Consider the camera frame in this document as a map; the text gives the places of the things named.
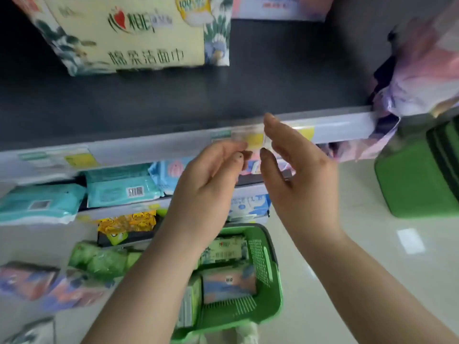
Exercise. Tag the blue and white pack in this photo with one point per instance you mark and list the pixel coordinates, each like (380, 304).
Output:
(249, 207)

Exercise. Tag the pink blue wrapped pack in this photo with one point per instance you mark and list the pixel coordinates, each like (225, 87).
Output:
(75, 291)
(27, 281)

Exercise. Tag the pink blue tissue pack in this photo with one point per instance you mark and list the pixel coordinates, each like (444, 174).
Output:
(229, 284)

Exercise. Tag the white shelf price rail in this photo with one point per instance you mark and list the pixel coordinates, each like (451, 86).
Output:
(143, 148)

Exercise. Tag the green shopping basket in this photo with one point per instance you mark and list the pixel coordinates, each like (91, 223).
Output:
(265, 268)

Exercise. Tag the dark grey store shelf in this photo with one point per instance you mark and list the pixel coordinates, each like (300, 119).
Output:
(179, 93)

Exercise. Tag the person's left forearm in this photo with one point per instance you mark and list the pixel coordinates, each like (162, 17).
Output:
(147, 293)

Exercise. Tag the blue pack with peach print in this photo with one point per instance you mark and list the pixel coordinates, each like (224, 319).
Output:
(168, 175)

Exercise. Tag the person's right thumb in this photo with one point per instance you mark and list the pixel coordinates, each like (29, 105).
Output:
(270, 168)

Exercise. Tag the small cream green tissue pack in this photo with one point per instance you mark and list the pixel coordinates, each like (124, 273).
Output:
(224, 250)

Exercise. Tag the teal wet wipes pack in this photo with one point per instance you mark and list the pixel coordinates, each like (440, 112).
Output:
(122, 186)
(39, 204)

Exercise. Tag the person's right forearm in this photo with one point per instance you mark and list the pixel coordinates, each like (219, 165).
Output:
(358, 293)

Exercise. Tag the pink and blue pastel pack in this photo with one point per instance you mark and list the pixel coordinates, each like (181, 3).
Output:
(283, 7)

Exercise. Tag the person's right hand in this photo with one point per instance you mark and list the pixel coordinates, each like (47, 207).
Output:
(308, 189)

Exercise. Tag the yellow cartoon print pack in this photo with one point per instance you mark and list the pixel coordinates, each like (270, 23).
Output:
(125, 225)

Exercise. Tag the pastel purple plastic package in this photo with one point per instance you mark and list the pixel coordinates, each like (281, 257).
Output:
(419, 71)

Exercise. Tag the person's left hand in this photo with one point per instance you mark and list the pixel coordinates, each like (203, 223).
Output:
(200, 189)

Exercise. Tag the cream floral tissue pack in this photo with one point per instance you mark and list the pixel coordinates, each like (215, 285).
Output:
(136, 32)

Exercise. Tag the stack of green baskets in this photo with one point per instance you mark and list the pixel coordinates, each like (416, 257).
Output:
(416, 175)

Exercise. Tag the white lower shelf rail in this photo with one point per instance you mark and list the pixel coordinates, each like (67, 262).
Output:
(118, 209)

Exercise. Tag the yellow price label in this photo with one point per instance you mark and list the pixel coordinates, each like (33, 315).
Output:
(255, 140)
(81, 160)
(306, 133)

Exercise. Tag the green white tissue pack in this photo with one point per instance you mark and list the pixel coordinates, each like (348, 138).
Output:
(190, 304)

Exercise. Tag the person's left thumb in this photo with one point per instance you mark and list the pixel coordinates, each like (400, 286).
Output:
(235, 161)

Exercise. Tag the green plastic wrapped pack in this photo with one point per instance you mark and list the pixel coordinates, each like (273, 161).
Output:
(100, 259)

